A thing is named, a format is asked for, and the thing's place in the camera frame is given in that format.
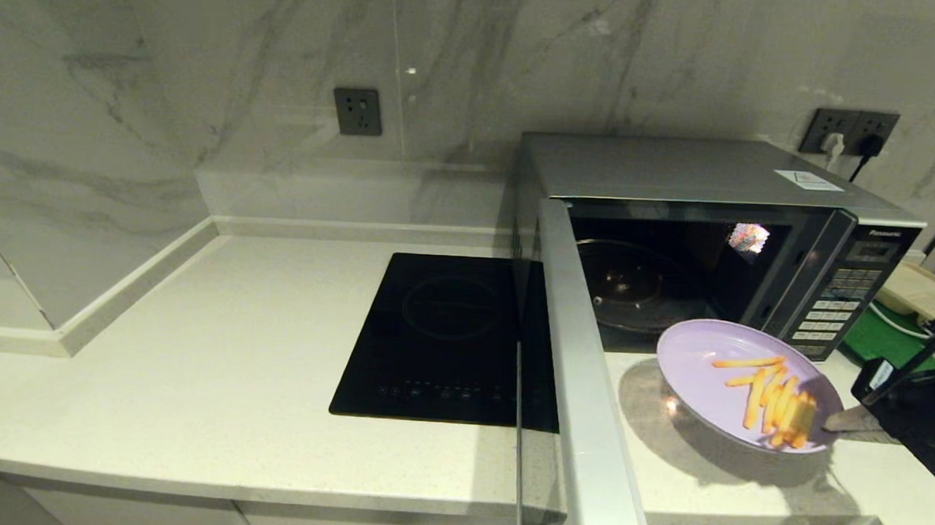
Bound purple plate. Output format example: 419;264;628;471
652;317;848;457

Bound black glass microwave door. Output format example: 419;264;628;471
508;195;671;525

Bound silver microwave oven body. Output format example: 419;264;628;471
507;131;931;366

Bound green plastic tray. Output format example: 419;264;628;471
840;307;935;372

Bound beige power strip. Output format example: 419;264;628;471
875;261;935;322

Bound white sticker label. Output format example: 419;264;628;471
772;169;844;193

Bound white plug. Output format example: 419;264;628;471
819;132;847;171

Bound black induction cooktop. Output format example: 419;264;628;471
328;250;567;433

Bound white power cable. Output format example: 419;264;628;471
866;300;935;341

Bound black plug with cable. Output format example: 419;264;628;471
848;133;885;184

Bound grey double wall socket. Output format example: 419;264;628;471
799;107;901;160

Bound grey single wall socket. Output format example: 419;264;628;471
332;88;384;138

